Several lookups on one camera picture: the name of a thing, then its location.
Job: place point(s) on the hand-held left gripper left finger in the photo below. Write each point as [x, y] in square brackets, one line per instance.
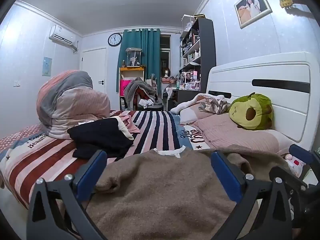
[91, 175]

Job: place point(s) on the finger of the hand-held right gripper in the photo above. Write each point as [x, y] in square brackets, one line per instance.
[292, 177]
[301, 153]

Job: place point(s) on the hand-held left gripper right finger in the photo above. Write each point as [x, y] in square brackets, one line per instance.
[226, 175]

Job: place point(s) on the brown knit sweater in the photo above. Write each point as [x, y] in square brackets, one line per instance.
[162, 192]

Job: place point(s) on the pile of clothes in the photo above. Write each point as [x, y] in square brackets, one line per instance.
[140, 88]

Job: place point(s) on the black knit sweater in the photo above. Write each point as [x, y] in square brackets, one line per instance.
[100, 137]

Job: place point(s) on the pink ribbed pillow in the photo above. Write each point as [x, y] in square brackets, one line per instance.
[230, 136]

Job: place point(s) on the green avocado plush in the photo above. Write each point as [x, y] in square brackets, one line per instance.
[260, 110]

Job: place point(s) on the pink garment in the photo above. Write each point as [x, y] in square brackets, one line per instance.
[130, 123]

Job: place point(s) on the patterned crumpled cloth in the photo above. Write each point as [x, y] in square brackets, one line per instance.
[217, 106]

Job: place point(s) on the rolled pink grey quilt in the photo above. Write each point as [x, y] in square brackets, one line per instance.
[72, 105]

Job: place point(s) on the striped bed blanket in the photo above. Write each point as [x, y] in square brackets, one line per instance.
[155, 130]

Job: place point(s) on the white fleece blanket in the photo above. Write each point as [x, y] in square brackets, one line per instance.
[182, 107]

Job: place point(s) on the dark cluttered desk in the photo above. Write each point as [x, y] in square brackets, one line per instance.
[185, 96]

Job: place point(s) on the pink shopping bag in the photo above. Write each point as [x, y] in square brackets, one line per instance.
[125, 87]

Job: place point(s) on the white bed headboard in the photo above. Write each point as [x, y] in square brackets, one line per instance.
[250, 70]

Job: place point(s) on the white door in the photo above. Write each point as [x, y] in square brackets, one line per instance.
[93, 67]

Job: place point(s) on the yellow shelf rack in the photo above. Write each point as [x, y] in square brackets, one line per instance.
[131, 69]

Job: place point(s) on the mannequin head with wig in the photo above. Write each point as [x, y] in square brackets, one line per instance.
[166, 73]

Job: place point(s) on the clear figure display case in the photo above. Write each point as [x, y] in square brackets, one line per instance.
[133, 57]

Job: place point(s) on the dark tall bookshelf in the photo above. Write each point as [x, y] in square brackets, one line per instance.
[207, 47]

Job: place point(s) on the window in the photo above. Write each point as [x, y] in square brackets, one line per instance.
[165, 55]

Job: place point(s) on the teal curtain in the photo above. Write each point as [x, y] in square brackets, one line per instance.
[150, 52]

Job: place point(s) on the white air conditioner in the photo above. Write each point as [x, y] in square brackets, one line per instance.
[61, 36]

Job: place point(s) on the yellow guitar headstock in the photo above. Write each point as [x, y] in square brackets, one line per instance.
[286, 3]

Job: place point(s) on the clear box on bookshelf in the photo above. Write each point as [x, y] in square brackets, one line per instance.
[187, 22]

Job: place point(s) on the blue wall poster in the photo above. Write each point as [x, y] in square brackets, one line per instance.
[47, 66]

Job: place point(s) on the round wall clock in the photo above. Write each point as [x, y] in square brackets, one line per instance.
[114, 39]

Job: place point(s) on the framed wall photo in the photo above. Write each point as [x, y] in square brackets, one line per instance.
[252, 6]

